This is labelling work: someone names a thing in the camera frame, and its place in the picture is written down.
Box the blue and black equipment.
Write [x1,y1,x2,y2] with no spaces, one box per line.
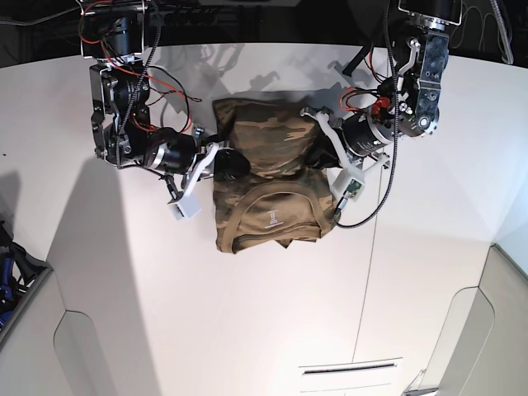
[1,217,53,337]

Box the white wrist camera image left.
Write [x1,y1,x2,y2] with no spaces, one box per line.
[167,195,201,220]

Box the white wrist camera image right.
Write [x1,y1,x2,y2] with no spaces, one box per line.
[330,167,365,201]

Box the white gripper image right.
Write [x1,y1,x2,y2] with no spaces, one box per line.
[300,107,390,178]

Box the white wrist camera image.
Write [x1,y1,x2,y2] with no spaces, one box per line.
[167,195,201,220]
[330,167,365,201]

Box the black power strip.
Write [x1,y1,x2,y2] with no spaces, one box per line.
[159,8,219,27]

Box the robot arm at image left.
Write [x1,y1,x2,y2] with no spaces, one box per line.
[78,1,250,217]

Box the camouflage T-shirt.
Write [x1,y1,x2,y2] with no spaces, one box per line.
[212,98,337,254]

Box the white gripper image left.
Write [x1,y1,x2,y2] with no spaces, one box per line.
[167,125,251,205]

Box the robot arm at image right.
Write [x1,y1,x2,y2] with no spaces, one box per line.
[304,1,461,169]

